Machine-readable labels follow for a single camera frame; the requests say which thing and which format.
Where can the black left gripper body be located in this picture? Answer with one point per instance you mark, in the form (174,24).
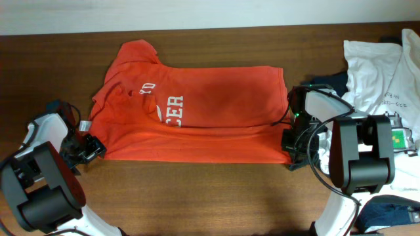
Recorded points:
(90,151)

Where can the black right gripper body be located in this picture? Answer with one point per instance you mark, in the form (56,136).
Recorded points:
(292,144)

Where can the red printed t-shirt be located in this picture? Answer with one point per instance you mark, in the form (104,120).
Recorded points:
(147,111)

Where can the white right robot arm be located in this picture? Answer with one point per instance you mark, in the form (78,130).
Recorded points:
(361,157)

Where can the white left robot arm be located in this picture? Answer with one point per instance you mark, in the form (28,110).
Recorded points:
(41,190)

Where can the dark navy garment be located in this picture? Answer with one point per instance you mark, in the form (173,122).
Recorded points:
(337,81)

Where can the white printed t-shirt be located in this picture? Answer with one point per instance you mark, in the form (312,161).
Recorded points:
(383,79)

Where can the dark blue folded garment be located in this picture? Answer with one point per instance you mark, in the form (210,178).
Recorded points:
(387,211)

